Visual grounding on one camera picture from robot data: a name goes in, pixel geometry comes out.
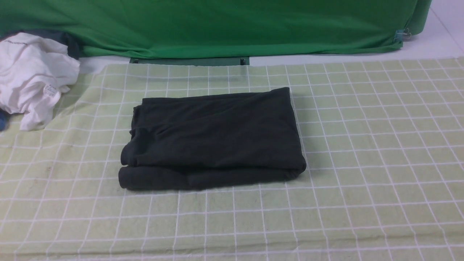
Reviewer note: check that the dark gray garment behind pile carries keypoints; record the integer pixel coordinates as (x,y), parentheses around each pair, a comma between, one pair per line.
(73,48)

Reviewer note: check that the dark gray long-sleeve shirt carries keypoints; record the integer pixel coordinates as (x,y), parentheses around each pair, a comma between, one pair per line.
(205,142)

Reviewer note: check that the green checkered tablecloth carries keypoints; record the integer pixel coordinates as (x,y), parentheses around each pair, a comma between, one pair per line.
(384,144)

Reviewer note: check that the green backdrop cloth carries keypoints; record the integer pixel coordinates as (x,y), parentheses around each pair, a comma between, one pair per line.
(221,28)

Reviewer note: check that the metal binder clip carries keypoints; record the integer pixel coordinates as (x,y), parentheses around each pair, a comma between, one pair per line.
(402,35)

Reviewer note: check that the blue object at left edge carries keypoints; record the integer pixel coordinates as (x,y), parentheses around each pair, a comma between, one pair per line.
(3,120)

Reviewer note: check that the crumpled white shirt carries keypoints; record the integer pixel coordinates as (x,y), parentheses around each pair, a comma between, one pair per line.
(34,73)

